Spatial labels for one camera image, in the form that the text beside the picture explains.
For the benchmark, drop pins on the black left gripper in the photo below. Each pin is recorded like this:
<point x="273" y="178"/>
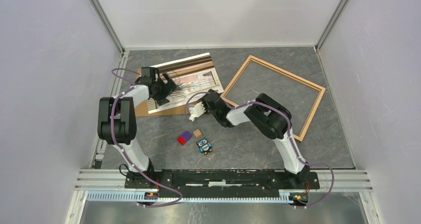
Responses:
<point x="162" y="100"/>

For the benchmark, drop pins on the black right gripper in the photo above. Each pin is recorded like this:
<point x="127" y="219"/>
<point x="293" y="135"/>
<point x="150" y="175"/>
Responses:
<point x="204" y="103"/>

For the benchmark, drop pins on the printed photo sheet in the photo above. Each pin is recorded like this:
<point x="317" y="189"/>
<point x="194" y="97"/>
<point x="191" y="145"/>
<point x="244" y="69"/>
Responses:
<point x="207" y="78"/>

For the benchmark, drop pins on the wooden picture frame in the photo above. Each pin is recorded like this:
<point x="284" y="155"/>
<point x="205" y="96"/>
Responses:
<point x="319" y="88"/>

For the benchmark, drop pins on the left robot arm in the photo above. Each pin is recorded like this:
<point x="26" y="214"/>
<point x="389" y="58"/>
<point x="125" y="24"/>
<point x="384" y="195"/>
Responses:
<point x="117" y="124"/>

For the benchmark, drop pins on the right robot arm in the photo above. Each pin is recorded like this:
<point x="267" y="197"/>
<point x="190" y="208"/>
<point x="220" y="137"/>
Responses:
<point x="271" y="119"/>

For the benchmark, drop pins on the brown cardboard backing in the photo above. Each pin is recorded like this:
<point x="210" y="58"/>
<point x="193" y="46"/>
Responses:
<point x="177" y="99"/>

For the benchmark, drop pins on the small tan wooden cube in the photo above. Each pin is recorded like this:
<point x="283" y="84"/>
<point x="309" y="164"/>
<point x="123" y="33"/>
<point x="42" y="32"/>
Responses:
<point x="197" y="133"/>

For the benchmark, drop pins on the red and purple block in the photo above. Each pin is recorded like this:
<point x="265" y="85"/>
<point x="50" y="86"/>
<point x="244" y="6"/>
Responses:
<point x="184" y="137"/>

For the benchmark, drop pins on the blue owl figure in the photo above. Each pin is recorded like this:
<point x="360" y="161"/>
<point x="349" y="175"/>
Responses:
<point x="204" y="146"/>

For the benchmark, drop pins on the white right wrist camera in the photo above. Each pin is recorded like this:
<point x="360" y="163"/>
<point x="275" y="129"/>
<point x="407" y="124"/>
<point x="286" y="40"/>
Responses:
<point x="196" y="111"/>

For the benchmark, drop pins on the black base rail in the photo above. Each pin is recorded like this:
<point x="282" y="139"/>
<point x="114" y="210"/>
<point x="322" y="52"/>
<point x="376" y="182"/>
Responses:
<point x="222" y="183"/>

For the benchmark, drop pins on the white toothed cable tray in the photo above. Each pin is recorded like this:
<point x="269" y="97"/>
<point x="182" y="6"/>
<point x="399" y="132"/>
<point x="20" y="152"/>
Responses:
<point x="149" y="197"/>

